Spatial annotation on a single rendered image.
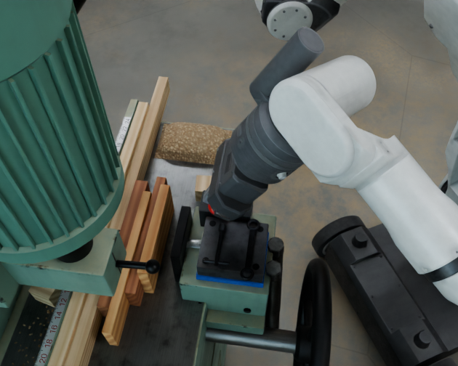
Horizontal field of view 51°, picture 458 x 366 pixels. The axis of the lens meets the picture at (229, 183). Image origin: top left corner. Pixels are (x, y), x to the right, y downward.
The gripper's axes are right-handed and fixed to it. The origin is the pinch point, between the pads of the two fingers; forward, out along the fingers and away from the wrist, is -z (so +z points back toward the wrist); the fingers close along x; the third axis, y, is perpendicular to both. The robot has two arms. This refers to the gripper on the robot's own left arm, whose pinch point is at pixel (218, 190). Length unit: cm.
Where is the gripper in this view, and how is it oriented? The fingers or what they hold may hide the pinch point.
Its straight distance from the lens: 68.6
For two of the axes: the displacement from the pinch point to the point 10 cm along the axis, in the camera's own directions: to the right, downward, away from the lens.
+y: -8.6, -3.9, -3.4
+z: 4.9, -4.5, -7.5
